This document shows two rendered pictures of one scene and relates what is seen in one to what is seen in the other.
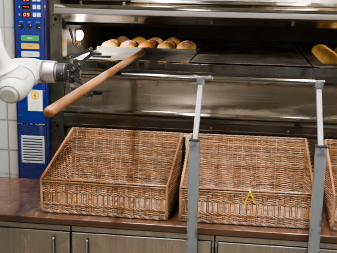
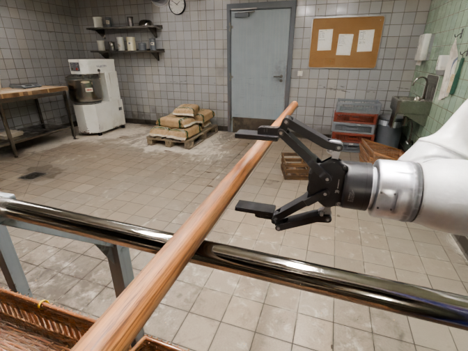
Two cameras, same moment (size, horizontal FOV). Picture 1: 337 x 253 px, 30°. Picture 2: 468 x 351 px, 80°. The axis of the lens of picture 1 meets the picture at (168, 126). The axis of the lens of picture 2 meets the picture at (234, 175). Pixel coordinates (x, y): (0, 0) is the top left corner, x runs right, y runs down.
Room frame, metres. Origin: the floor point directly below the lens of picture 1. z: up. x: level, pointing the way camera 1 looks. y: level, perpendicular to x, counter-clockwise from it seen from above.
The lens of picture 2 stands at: (2.90, 0.32, 1.38)
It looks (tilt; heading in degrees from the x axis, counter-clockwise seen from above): 23 degrees down; 192
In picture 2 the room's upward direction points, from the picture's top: straight up
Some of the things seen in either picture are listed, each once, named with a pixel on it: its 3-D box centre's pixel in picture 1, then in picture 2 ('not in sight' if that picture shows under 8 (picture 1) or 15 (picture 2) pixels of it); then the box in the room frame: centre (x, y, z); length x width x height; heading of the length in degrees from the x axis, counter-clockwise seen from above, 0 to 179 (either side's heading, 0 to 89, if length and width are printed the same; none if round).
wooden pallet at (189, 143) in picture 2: not in sight; (184, 134); (-1.76, -1.55, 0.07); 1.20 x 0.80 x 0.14; 173
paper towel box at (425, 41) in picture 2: not in sight; (423, 50); (-1.57, 1.95, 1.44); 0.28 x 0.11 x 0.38; 173
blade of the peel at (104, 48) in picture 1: (150, 47); not in sight; (3.62, 0.11, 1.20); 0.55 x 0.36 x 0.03; 84
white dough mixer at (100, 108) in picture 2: not in sight; (94, 97); (-1.86, -3.35, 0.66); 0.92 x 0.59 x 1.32; 173
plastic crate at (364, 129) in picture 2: not in sight; (352, 125); (-1.69, 1.26, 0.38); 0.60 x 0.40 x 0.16; 81
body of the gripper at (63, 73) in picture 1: (68, 72); (338, 183); (2.47, 0.40, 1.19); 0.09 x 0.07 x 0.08; 84
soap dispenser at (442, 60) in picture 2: not in sight; (441, 65); (-0.71, 1.85, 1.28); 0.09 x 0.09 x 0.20; 83
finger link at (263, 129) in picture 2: (95, 51); (274, 125); (2.46, 0.29, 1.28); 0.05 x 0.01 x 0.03; 84
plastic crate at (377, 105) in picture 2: not in sight; (357, 105); (-1.68, 1.28, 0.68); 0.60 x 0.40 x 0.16; 83
